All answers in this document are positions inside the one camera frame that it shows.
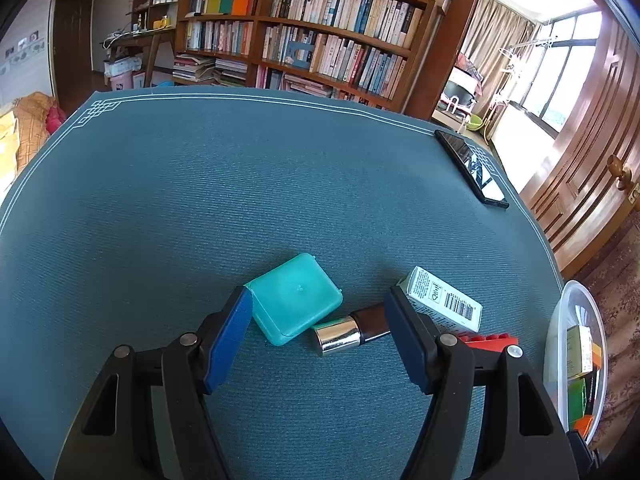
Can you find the clear plastic bowl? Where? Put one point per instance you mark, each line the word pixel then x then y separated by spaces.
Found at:
pixel 575 307

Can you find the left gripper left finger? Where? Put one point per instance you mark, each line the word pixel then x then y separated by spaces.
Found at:
pixel 113 435

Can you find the red long toy block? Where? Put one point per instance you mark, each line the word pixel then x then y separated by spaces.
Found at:
pixel 493 342

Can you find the teal table mat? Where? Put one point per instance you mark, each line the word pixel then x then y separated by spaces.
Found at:
pixel 147 208

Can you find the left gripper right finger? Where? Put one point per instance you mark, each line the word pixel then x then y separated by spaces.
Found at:
pixel 495 395

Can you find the wooden bookshelf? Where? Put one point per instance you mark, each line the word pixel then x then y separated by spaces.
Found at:
pixel 362 50

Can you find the teal plastic case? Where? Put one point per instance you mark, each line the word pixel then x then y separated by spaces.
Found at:
pixel 291 297

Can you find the green pink toy block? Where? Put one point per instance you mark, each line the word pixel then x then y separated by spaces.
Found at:
pixel 576 400

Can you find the white barcode medicine box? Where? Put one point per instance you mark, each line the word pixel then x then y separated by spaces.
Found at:
pixel 446 306

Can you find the yellow white medicine box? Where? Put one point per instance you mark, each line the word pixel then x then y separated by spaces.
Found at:
pixel 578 351

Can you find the black smartphone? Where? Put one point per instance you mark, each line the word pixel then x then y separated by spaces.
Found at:
pixel 474 167

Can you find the black folding comb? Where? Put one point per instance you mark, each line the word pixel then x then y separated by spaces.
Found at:
pixel 591 385

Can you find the brown silver lipstick tube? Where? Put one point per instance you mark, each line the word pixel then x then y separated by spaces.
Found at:
pixel 359 327

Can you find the wooden door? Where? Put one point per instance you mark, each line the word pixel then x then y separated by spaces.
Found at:
pixel 589 184

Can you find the green orange toy block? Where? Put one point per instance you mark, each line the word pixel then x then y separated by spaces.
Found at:
pixel 583 426

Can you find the patterned purple curtain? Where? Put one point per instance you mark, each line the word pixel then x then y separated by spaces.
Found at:
pixel 612 277

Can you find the small wooden shelf desk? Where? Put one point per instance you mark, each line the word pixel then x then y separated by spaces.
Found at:
pixel 149 25

